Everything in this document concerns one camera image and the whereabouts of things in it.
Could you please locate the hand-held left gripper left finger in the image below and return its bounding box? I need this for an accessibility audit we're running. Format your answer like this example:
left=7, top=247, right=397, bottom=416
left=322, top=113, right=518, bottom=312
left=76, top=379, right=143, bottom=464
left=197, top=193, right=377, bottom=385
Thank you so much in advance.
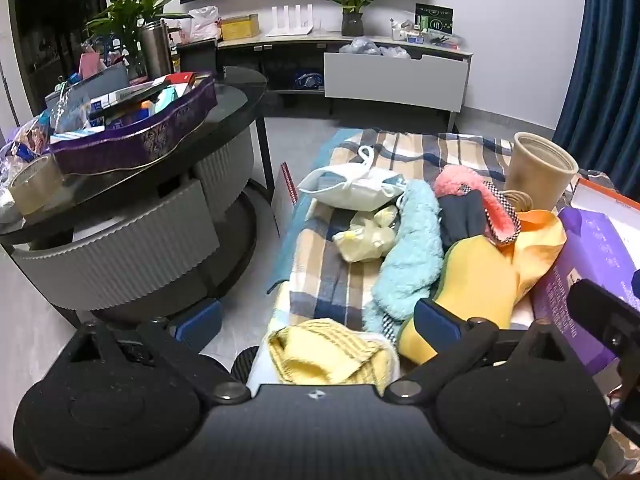
left=70, top=299, right=251, bottom=406

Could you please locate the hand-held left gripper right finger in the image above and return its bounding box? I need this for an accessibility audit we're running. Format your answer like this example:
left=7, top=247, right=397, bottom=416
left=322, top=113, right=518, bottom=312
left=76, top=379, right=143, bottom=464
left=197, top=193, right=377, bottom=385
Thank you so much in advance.
left=385, top=297, right=576, bottom=405

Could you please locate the teal fluffy cloth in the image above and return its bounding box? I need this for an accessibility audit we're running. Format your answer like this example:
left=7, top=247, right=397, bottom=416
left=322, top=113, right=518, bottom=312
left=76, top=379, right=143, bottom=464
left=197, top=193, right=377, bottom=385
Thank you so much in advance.
left=362, top=179, right=446, bottom=335

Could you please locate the orange cloth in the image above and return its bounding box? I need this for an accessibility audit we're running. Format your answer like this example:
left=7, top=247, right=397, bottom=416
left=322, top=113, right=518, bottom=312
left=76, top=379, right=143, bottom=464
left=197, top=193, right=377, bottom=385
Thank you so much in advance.
left=509, top=209, right=568, bottom=302

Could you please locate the orange white box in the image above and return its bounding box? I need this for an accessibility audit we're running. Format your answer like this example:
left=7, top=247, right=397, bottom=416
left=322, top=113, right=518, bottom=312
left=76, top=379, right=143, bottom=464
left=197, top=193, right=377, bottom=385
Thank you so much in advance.
left=569, top=176, right=640, bottom=212

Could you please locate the beige cable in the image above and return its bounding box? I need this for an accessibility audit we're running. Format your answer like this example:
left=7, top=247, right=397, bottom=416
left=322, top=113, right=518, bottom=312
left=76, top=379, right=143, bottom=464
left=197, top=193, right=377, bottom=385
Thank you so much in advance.
left=501, top=189, right=535, bottom=214

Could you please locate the white face masks bundle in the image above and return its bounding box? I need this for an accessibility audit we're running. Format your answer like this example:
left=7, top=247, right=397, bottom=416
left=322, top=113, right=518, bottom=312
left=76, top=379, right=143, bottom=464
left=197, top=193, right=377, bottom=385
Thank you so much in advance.
left=297, top=145, right=407, bottom=212

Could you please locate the purple cardboard box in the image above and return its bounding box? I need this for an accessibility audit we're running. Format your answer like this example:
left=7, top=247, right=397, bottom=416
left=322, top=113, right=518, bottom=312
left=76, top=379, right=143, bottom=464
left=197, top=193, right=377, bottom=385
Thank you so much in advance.
left=530, top=206, right=640, bottom=377

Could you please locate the yellow green sponge cloth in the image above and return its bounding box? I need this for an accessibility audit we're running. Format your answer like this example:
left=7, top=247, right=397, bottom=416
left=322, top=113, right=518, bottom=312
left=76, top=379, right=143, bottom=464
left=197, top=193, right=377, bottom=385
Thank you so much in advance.
left=397, top=236, right=519, bottom=367

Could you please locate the round black coffee table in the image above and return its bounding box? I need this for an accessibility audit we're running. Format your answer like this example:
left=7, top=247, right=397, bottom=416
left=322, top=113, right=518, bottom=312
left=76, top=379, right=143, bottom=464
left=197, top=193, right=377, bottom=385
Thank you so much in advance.
left=0, top=66, right=275, bottom=322

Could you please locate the dark navy cloth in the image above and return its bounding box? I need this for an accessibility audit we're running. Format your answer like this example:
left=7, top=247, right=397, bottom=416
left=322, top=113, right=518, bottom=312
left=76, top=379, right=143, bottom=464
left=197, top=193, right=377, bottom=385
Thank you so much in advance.
left=438, top=193, right=490, bottom=252

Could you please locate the pale yellow plastic bag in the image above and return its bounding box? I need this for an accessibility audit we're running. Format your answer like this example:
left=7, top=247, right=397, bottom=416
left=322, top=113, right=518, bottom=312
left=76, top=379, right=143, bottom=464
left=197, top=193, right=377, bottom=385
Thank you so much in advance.
left=331, top=204, right=399, bottom=264

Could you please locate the yellow striped towel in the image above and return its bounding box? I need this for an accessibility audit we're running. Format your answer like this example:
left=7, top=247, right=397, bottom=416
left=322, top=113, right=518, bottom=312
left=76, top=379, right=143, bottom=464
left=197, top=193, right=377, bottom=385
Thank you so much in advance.
left=266, top=317, right=401, bottom=397

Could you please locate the plaid blanket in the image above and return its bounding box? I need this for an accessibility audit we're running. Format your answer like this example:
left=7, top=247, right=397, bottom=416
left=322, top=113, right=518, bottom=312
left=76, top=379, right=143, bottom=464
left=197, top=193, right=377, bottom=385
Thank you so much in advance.
left=265, top=127, right=516, bottom=343

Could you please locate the pink fluffy checkered slipper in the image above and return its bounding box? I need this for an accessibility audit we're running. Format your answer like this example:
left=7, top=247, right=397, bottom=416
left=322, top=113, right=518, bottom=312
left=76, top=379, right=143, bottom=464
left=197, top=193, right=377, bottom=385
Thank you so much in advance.
left=432, top=164, right=522, bottom=247

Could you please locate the beige cup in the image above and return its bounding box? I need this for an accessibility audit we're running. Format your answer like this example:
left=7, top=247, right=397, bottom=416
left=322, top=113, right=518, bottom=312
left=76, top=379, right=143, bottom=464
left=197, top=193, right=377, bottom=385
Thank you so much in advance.
left=504, top=132, right=580, bottom=211

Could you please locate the red spiral notebook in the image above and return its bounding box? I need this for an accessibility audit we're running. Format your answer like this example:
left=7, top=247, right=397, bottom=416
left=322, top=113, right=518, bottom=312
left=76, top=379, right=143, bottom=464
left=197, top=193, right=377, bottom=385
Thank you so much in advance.
left=273, top=161, right=302, bottom=242

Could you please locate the purple patterned tin tray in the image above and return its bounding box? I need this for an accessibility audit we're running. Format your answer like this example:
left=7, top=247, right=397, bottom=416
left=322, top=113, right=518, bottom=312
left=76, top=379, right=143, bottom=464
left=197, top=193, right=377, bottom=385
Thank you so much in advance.
left=49, top=76, right=219, bottom=177

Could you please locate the clear tape roll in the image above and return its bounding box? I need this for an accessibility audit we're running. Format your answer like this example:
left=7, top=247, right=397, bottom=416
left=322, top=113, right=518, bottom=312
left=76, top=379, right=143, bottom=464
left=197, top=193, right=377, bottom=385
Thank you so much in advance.
left=7, top=154, right=64, bottom=217

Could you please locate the black remote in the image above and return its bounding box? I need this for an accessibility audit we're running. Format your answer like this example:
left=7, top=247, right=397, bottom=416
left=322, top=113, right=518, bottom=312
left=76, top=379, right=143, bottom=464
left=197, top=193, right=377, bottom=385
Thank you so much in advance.
left=87, top=82, right=168, bottom=121

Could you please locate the white cabinet drawer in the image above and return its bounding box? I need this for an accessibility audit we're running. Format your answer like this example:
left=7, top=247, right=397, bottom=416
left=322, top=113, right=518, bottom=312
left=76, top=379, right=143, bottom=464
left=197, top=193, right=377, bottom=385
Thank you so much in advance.
left=323, top=51, right=469, bottom=114

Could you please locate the clear snack bags pile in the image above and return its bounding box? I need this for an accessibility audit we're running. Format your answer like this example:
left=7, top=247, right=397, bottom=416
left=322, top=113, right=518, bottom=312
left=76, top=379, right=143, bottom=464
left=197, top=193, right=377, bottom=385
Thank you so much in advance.
left=0, top=115, right=56, bottom=171

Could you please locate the blue curtain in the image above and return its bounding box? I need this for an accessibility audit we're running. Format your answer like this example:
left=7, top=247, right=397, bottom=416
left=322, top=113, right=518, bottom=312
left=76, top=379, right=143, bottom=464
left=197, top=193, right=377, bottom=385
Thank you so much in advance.
left=551, top=0, right=640, bottom=177

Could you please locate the grey flat box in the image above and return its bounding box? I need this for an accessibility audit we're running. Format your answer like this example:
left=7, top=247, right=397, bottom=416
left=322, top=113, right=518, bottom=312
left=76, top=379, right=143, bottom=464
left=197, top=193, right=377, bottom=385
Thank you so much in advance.
left=64, top=62, right=132, bottom=107

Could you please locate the black stand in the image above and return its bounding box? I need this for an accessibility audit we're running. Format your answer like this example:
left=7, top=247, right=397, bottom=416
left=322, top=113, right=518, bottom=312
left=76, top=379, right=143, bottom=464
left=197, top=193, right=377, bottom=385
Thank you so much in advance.
left=176, top=39, right=219, bottom=75

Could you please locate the stainless steel tumbler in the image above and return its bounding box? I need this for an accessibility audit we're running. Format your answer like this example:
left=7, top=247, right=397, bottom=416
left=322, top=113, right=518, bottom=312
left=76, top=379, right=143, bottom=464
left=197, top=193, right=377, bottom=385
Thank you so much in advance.
left=138, top=20, right=176, bottom=79

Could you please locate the pink box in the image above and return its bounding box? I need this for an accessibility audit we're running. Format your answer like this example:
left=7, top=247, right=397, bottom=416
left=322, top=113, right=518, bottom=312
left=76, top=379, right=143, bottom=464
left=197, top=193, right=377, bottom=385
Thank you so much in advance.
left=79, top=52, right=109, bottom=79

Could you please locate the grey television cabinet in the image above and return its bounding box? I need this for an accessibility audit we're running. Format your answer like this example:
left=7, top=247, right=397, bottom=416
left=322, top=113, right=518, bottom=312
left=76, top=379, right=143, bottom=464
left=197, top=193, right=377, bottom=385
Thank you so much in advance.
left=216, top=31, right=474, bottom=134

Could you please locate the clear plastic bags bundle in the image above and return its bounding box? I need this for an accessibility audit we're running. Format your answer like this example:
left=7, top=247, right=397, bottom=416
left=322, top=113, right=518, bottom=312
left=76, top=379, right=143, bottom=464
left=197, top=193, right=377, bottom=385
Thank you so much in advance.
left=339, top=36, right=412, bottom=59

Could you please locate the pile of small desk items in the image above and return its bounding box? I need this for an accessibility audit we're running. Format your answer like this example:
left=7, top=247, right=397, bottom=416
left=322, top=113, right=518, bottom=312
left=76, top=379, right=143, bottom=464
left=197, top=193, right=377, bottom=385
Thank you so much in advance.
left=390, top=17, right=462, bottom=52

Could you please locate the yellow tin box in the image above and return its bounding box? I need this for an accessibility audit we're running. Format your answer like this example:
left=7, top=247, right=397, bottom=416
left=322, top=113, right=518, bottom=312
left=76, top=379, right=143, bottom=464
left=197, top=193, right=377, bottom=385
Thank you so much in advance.
left=220, top=13, right=261, bottom=41

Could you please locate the white plastic bag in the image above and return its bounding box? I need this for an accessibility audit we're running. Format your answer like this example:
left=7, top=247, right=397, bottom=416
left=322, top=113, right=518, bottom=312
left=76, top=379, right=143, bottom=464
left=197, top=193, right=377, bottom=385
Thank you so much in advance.
left=186, top=5, right=222, bottom=44

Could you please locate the green black box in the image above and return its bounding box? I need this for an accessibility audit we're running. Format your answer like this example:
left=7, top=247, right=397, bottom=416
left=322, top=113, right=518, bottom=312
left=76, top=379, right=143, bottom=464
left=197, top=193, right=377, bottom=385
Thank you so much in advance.
left=413, top=3, right=455, bottom=36

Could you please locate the white router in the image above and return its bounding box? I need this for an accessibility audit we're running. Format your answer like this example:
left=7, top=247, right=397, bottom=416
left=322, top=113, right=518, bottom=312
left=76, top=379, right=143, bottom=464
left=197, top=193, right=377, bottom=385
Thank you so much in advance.
left=266, top=3, right=322, bottom=38

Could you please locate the large leafy potted plant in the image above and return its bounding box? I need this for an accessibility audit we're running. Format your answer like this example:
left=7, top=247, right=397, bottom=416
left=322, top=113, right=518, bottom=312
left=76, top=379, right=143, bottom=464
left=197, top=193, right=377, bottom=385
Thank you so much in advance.
left=84, top=0, right=182, bottom=81

